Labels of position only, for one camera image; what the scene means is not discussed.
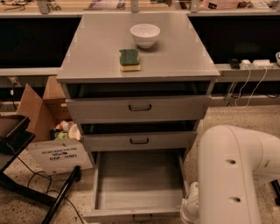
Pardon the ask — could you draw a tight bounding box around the grey drawer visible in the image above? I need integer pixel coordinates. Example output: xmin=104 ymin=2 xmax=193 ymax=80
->
xmin=83 ymin=150 xmax=187 ymax=223
xmin=66 ymin=95 xmax=211 ymax=123
xmin=82 ymin=131 xmax=197 ymax=151

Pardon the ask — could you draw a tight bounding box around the grey drawer cabinet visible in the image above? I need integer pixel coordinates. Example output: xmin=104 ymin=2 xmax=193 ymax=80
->
xmin=55 ymin=11 xmax=221 ymax=165

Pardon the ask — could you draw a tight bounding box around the white ceramic bowl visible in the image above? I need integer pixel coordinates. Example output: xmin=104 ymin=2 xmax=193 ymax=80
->
xmin=130 ymin=24 xmax=160 ymax=48

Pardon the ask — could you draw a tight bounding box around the brown cardboard box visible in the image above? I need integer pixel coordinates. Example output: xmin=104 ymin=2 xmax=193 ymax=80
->
xmin=17 ymin=76 xmax=93 ymax=175

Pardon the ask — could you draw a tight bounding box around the grey bottom drawer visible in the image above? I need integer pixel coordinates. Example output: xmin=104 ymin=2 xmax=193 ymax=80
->
xmin=83 ymin=150 xmax=187 ymax=223

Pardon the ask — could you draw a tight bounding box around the crumpled trash in box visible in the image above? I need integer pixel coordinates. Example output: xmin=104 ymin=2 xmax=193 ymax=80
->
xmin=51 ymin=121 xmax=81 ymax=141

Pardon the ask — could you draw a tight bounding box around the black stand leg right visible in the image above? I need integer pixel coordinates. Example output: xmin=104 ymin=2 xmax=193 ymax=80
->
xmin=270 ymin=180 xmax=280 ymax=206

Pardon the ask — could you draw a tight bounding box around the black stand frame left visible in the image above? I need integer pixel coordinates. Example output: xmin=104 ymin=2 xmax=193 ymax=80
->
xmin=0 ymin=114 xmax=81 ymax=224

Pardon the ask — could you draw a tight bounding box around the grey middle drawer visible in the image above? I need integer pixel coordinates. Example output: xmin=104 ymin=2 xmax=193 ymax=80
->
xmin=82 ymin=131 xmax=197 ymax=151

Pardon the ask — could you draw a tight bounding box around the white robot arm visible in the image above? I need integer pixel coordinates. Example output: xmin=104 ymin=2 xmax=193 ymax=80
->
xmin=180 ymin=125 xmax=280 ymax=224

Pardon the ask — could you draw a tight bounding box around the green yellow sponge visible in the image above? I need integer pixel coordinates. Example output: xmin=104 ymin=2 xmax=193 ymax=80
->
xmin=119 ymin=49 xmax=141 ymax=72

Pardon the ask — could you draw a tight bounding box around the black floor cable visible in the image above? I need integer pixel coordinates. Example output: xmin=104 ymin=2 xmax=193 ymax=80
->
xmin=17 ymin=156 xmax=85 ymax=224

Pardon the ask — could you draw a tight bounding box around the white power strip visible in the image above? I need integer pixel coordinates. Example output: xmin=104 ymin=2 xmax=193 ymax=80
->
xmin=241 ymin=59 xmax=273 ymax=69

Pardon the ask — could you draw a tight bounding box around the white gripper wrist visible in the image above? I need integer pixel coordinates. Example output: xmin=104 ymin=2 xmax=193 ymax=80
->
xmin=180 ymin=182 xmax=200 ymax=224

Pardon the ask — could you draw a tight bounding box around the grey top drawer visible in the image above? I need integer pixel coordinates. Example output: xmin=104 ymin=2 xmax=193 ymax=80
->
xmin=66 ymin=95 xmax=211 ymax=123

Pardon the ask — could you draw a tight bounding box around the black power adapter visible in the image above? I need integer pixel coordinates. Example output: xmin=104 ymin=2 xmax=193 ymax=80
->
xmin=229 ymin=59 xmax=240 ymax=69

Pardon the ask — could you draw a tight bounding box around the white charger cable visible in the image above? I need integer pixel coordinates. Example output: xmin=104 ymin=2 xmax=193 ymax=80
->
xmin=233 ymin=65 xmax=269 ymax=109

